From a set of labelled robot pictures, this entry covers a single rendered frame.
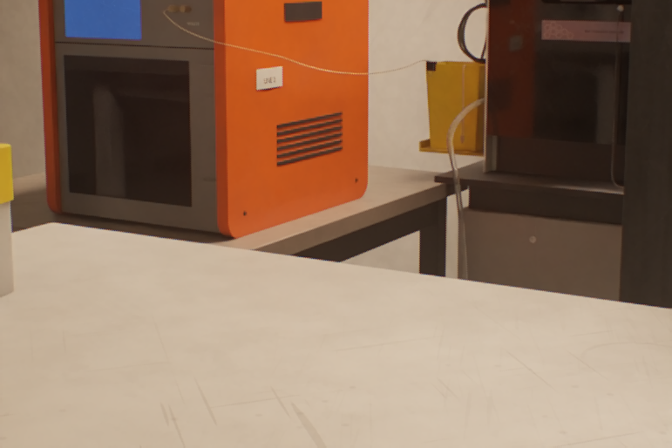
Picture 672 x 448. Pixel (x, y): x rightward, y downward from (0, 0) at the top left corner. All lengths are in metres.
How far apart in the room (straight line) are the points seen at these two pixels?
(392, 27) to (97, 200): 1.78
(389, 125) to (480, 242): 1.47
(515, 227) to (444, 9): 1.45
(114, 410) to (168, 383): 0.05
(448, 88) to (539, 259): 0.37
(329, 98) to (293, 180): 0.16
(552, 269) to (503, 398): 1.56
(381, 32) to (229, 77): 1.86
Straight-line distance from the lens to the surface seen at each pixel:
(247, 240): 1.85
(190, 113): 1.87
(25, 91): 4.52
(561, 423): 0.61
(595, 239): 2.15
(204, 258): 0.93
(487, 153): 2.28
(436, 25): 3.57
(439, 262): 2.42
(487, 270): 2.24
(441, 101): 2.33
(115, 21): 1.94
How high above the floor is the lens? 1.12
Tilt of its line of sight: 11 degrees down
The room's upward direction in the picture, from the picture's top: straight up
